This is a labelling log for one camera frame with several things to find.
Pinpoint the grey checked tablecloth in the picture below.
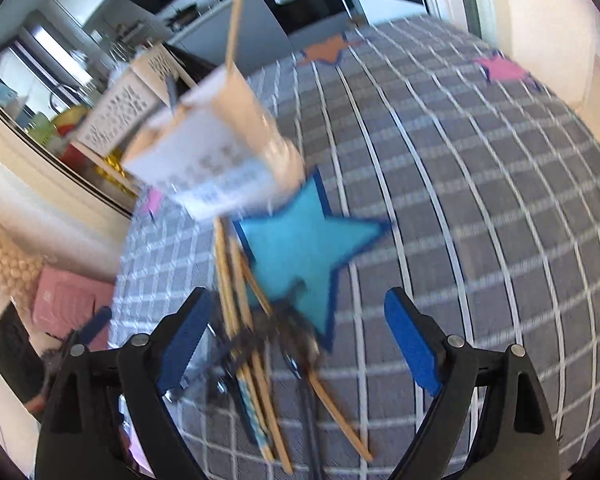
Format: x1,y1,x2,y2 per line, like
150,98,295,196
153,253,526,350
107,14,600,480

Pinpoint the white plastic utensil caddy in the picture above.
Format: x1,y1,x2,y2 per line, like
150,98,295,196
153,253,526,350
122,65,306,221

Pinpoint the orange patterned chopstick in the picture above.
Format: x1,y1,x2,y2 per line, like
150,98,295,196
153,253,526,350
230,237,294,474

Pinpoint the blue-tipped wooden chopstick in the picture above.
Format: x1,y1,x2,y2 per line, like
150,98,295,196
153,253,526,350
213,217,274,463

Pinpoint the metal spoon black handle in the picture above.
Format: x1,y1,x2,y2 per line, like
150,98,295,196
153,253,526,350
164,74,178,114

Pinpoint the beige plastic storage rack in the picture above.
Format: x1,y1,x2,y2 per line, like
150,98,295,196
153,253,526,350
70,44,196,160

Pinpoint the orange star patch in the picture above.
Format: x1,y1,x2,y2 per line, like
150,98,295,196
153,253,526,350
298,34,361,66

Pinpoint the plain wooden chopstick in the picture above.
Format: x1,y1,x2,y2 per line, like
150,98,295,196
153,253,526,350
224,0,244,73

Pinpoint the blue star patch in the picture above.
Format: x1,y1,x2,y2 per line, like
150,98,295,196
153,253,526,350
232,169,392,352

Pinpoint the pink star left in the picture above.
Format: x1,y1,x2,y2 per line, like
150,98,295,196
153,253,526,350
142,188,163,220

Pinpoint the pink star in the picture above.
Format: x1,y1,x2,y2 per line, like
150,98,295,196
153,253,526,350
142,188,163,220
474,52,538,86

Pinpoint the pink star right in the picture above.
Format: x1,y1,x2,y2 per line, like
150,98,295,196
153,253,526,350
474,52,538,86

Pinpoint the plain bamboo chopstick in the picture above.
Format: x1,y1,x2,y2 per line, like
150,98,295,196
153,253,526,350
239,263,374,463

